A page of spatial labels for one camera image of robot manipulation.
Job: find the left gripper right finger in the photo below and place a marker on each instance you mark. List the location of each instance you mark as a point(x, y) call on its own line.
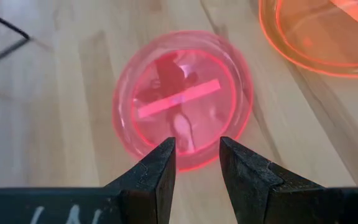
point(275, 205)

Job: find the large pink translucent plate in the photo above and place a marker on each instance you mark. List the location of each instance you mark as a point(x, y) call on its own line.
point(166, 77)

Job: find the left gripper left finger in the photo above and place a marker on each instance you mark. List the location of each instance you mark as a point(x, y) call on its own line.
point(104, 208)

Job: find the orange translucent plate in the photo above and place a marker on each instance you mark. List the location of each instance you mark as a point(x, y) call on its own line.
point(322, 37)

